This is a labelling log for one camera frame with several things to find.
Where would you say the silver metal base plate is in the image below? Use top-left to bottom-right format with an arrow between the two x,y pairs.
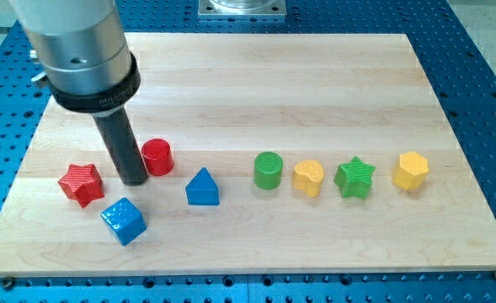
197,0 -> 287,20

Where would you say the blue perforated metal table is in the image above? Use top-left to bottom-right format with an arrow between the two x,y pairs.
0,0 -> 496,302

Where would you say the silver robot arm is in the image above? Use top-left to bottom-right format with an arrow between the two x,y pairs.
9,0 -> 141,114

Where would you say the green cylinder block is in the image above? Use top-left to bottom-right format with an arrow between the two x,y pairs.
253,151 -> 284,190

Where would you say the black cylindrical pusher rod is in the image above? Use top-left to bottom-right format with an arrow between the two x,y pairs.
93,107 -> 147,186

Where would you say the blue cube block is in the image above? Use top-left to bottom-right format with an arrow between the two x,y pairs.
100,198 -> 147,246

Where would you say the red cylinder block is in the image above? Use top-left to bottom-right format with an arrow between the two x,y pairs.
141,139 -> 174,176

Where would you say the green star block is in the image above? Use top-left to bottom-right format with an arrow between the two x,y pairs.
333,157 -> 376,199

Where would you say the yellow hexagon block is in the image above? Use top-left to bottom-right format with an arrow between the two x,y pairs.
392,151 -> 429,191

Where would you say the red star block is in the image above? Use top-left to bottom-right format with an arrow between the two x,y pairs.
57,164 -> 104,209

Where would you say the yellow heart block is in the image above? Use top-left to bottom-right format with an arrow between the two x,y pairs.
292,160 -> 324,198

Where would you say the light wooden board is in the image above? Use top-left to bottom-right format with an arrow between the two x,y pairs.
0,33 -> 496,277

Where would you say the blue triangle block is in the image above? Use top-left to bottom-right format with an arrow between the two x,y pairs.
185,167 -> 220,206

